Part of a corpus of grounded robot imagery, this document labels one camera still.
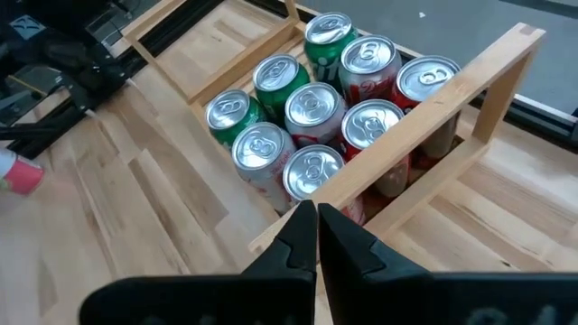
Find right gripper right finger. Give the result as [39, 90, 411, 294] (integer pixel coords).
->
[318, 202, 578, 325]

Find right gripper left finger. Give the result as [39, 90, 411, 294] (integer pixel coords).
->
[79, 200, 317, 325]

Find wooden slatted shelf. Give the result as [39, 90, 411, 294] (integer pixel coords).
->
[121, 0, 547, 256]

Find cans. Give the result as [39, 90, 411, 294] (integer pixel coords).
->
[0, 147, 46, 197]

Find silver Diet Coke can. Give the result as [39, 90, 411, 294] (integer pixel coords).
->
[339, 34, 403, 107]
[284, 81, 349, 148]
[230, 121, 299, 216]

